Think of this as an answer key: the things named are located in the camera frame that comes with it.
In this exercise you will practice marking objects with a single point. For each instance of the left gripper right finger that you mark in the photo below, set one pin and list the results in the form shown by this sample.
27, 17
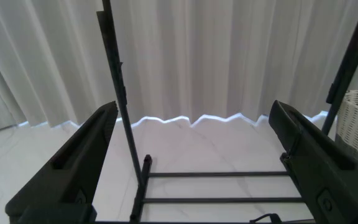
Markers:
331, 174

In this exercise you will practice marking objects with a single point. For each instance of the white laundry basket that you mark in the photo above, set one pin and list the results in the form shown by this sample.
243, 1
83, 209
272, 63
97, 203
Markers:
357, 124

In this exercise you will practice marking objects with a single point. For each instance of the black clothes rack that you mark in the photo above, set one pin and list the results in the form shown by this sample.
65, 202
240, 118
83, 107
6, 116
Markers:
117, 77

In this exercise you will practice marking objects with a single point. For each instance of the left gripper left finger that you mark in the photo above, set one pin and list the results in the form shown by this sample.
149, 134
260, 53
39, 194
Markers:
70, 174

